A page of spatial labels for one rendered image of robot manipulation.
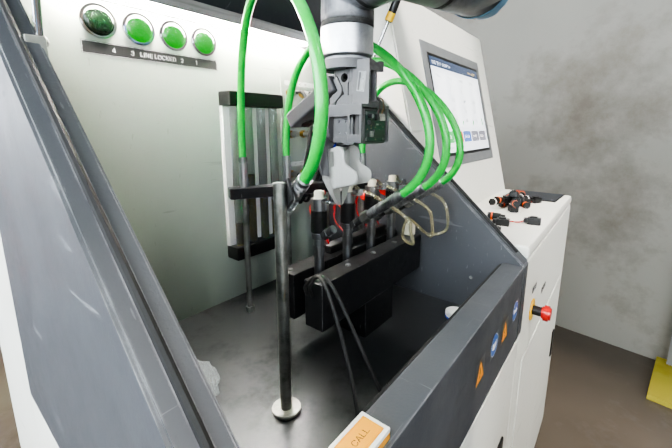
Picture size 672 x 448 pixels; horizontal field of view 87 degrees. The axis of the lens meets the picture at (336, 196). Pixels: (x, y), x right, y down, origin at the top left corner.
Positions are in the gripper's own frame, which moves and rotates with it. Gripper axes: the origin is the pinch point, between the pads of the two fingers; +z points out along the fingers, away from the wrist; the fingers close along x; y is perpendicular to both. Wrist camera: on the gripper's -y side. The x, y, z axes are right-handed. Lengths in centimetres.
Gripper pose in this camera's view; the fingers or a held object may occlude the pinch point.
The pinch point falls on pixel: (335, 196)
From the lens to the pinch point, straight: 56.3
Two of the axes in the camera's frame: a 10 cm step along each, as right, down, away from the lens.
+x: 6.3, -1.5, 7.6
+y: 7.8, 1.2, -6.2
